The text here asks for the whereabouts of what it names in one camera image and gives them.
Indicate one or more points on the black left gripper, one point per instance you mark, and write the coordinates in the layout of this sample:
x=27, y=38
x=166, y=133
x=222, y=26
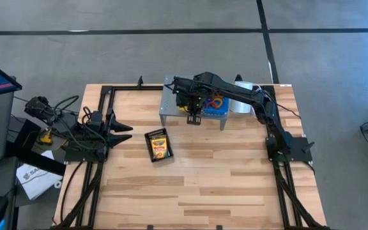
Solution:
x=102, y=134

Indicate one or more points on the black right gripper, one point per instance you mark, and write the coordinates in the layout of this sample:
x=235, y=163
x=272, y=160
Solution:
x=188, y=92

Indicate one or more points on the orange spiral coil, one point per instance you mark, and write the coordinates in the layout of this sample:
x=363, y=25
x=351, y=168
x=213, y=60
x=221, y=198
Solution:
x=209, y=104

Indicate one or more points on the black plastic basket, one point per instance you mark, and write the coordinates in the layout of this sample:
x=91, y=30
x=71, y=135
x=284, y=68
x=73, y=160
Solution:
x=149, y=135

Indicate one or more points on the blue plastic basket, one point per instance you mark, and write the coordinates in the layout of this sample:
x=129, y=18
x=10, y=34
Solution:
x=224, y=108

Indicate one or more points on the yellow green crayon box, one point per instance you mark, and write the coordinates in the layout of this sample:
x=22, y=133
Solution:
x=159, y=147

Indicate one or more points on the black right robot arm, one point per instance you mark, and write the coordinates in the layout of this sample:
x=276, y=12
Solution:
x=251, y=96

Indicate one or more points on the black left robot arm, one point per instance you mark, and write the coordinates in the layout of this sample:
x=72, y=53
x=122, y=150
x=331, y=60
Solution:
x=62, y=124

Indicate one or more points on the grey perforated metal shelf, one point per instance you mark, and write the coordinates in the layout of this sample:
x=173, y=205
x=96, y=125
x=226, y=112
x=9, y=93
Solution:
x=168, y=108

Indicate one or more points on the black table clamp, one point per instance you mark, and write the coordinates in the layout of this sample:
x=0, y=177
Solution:
x=239, y=78
x=219, y=227
x=140, y=81
x=150, y=227

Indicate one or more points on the black support beam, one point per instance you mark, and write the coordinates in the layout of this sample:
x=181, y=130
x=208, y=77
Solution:
x=37, y=159

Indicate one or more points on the white paper sheet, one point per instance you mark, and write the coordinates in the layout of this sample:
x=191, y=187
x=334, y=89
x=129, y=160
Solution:
x=37, y=179

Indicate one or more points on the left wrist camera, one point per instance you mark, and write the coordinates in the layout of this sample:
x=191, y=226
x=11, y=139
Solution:
x=96, y=116

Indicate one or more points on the black aluminium rig frame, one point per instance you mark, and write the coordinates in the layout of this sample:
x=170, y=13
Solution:
x=123, y=87

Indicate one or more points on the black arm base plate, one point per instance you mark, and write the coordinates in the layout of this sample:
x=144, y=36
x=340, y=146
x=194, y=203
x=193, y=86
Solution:
x=75, y=156
x=300, y=155

